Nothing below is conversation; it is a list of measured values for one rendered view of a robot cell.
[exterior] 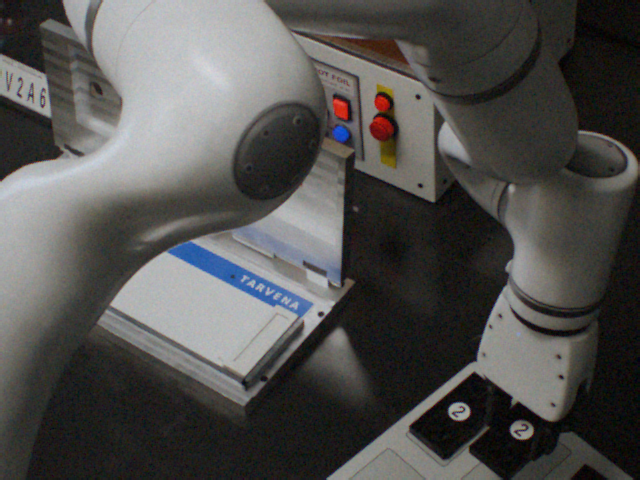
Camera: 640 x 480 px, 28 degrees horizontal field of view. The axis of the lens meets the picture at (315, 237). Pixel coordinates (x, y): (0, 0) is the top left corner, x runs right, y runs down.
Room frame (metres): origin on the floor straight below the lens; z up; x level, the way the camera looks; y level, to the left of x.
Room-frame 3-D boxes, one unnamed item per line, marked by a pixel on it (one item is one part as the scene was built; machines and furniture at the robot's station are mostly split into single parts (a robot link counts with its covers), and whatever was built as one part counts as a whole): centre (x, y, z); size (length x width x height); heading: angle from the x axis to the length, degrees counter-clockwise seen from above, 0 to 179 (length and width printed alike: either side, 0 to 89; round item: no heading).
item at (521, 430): (0.71, -0.18, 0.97); 0.10 x 0.05 x 0.01; 129
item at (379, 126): (1.12, -0.09, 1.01); 0.03 x 0.02 x 0.03; 50
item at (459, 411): (0.78, -0.13, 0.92); 0.10 x 0.05 x 0.01; 128
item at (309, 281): (1.03, 0.20, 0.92); 0.44 x 0.21 x 0.04; 50
